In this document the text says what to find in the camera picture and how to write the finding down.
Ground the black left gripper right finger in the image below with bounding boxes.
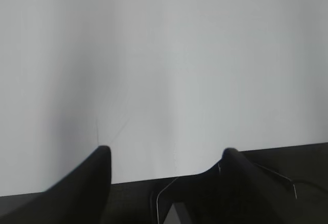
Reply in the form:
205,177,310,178
158,148,327,223

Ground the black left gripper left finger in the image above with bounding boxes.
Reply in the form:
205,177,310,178
1,146,112,223

